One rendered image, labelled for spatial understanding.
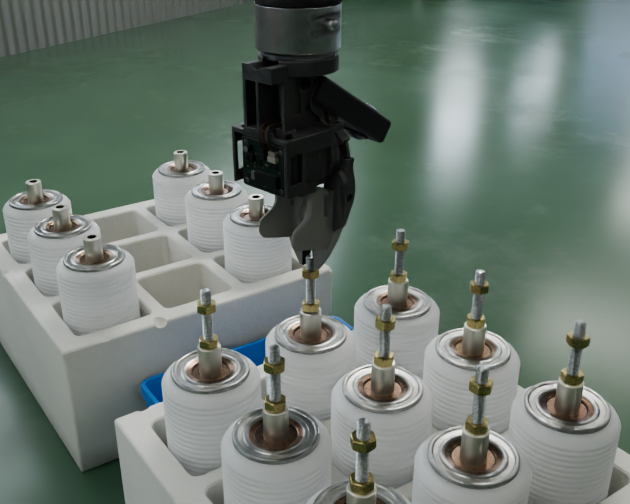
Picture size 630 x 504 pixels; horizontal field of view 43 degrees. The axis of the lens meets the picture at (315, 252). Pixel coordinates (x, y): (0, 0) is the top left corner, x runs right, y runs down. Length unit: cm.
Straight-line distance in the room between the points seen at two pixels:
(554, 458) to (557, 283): 83
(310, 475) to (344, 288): 81
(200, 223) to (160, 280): 11
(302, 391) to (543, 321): 67
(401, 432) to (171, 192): 68
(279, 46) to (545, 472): 43
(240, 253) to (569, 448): 55
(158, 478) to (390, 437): 22
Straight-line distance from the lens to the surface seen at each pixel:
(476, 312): 80
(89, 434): 106
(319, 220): 75
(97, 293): 100
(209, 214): 118
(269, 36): 69
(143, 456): 81
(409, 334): 87
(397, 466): 76
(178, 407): 77
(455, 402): 81
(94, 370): 101
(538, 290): 151
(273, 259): 110
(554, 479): 76
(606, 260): 166
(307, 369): 81
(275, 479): 67
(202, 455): 79
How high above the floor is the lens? 69
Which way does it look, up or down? 26 degrees down
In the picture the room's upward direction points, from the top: straight up
